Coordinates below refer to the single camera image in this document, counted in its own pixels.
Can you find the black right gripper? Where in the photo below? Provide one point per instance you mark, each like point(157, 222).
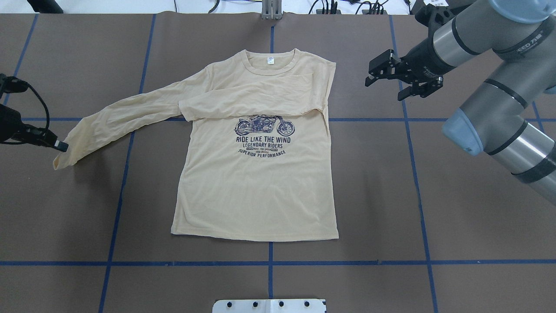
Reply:
point(422, 57)

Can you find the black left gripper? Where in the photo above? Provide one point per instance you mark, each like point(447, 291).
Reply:
point(9, 123)

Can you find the beige long-sleeve printed shirt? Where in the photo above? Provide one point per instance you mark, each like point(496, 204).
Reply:
point(258, 164)

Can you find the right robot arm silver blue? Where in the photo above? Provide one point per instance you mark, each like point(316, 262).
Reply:
point(522, 34)

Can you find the white central mounting column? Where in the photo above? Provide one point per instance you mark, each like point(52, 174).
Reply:
point(270, 306)

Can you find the aluminium frame post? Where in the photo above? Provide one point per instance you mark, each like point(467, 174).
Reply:
point(271, 9)

